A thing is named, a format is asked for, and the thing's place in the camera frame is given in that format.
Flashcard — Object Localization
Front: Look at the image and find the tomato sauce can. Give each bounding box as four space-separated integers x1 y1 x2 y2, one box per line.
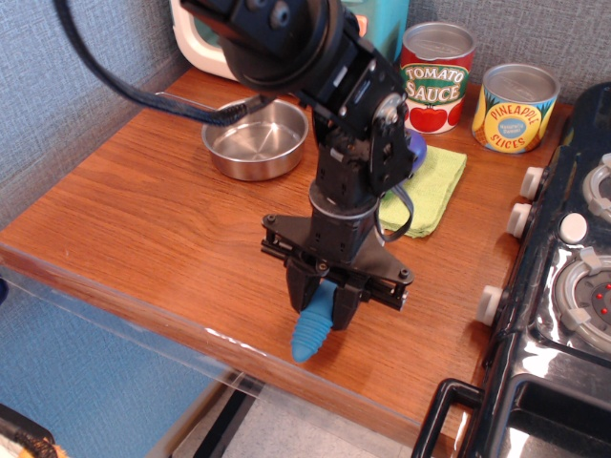
400 22 475 134

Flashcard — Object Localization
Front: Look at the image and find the white stove knob upper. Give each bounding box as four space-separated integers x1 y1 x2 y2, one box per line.
519 167 544 200

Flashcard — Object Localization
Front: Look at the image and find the white stove knob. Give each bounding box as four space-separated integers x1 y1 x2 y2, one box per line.
506 203 532 239
519 167 544 200
475 285 503 326

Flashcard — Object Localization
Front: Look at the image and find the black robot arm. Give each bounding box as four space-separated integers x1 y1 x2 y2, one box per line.
183 1 415 330

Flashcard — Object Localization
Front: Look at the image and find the blue handled metal spoon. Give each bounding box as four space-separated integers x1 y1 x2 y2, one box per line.
291 281 336 363

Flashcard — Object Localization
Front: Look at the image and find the purple toy eggplant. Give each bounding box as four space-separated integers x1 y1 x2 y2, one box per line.
407 129 428 175

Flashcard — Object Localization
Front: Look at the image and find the yellow green folded cloth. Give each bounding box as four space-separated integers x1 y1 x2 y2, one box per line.
403 146 467 239

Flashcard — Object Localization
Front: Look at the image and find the small steel pan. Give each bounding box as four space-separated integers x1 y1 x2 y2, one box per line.
201 99 309 181

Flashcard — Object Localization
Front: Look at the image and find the black toy stove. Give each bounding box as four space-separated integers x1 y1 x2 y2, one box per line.
412 83 610 457

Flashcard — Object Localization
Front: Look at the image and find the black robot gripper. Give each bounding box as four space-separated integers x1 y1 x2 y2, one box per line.
262 199 413 331

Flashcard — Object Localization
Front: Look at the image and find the orange object at corner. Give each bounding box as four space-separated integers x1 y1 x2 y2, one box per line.
1 405 68 458

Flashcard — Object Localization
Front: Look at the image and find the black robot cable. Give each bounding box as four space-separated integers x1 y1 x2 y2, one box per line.
52 0 276 128

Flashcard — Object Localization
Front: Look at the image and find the teal toy microwave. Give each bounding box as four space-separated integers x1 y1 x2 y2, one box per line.
170 0 410 80

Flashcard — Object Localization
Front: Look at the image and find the white stove knob middle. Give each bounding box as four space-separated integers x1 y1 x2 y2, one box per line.
506 203 532 239

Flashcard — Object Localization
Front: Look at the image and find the white stove knob lower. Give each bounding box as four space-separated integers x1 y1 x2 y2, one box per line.
475 285 503 326

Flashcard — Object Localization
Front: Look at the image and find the pineapple slices can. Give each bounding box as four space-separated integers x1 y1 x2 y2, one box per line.
472 63 560 155

